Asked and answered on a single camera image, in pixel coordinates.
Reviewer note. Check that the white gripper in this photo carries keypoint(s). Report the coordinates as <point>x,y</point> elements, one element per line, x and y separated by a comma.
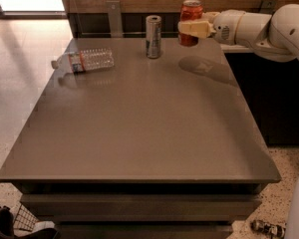
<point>223,26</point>

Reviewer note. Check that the red coke can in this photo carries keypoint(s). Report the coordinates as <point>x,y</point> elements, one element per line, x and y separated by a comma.
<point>190,10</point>

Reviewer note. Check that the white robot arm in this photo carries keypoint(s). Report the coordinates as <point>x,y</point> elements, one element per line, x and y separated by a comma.
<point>273,37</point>

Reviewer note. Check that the silver redbull can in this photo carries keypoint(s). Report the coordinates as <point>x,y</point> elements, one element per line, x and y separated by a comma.
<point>153,35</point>

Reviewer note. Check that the clear plastic water bottle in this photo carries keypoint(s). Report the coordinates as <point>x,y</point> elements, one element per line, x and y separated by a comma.
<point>85,60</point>

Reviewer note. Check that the grey cabinet with drawers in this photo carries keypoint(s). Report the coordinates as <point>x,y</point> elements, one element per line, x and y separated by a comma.
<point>162,148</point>

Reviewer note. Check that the black white striped cylinder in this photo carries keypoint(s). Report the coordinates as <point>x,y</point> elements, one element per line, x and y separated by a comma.
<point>268,228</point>

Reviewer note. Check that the right metal wall bracket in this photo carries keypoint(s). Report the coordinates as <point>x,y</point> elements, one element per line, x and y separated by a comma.
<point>267,6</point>

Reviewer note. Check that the metal wall bracket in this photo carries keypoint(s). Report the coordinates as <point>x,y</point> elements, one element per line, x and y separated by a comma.
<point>115,17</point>
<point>267,6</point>

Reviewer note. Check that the left metal wall bracket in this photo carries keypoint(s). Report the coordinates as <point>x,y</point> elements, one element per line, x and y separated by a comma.
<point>115,17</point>

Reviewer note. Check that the horizontal metal rail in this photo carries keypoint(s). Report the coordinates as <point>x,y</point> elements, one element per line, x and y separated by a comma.
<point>125,35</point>

